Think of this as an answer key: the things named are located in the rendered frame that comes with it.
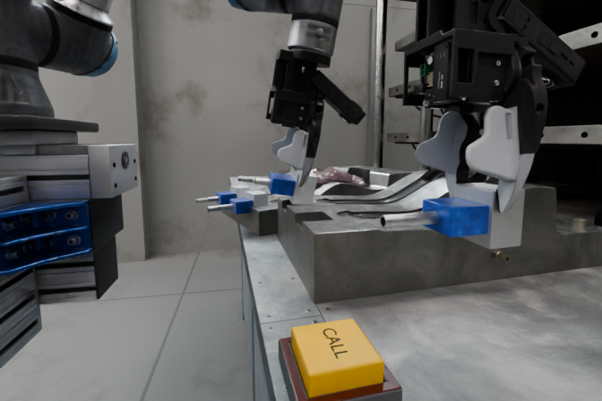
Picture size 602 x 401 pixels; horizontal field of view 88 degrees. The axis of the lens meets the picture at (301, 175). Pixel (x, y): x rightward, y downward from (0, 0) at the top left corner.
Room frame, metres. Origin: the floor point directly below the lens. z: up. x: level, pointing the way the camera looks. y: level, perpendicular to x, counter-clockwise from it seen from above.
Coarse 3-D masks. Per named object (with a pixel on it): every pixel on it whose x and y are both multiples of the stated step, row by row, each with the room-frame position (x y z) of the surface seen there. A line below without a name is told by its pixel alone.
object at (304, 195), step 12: (240, 180) 0.52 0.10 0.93; (252, 180) 0.53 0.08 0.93; (264, 180) 0.53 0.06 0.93; (276, 180) 0.52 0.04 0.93; (288, 180) 0.53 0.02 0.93; (312, 180) 0.53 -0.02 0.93; (276, 192) 0.52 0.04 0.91; (288, 192) 0.53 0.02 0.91; (300, 192) 0.53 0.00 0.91; (312, 192) 0.53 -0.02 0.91; (300, 204) 0.53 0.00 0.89
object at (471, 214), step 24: (456, 192) 0.32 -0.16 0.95; (480, 192) 0.29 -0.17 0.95; (384, 216) 0.28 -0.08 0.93; (408, 216) 0.28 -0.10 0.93; (432, 216) 0.28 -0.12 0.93; (456, 216) 0.27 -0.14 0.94; (480, 216) 0.28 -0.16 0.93; (504, 216) 0.28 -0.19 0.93; (480, 240) 0.29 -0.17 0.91; (504, 240) 0.28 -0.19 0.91
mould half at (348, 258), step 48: (384, 192) 0.65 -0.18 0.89; (432, 192) 0.56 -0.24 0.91; (528, 192) 0.44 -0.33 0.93; (288, 240) 0.51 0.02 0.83; (336, 240) 0.37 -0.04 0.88; (384, 240) 0.39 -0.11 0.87; (432, 240) 0.41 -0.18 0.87; (528, 240) 0.45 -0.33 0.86; (576, 240) 0.47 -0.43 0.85; (336, 288) 0.37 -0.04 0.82; (384, 288) 0.39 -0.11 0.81
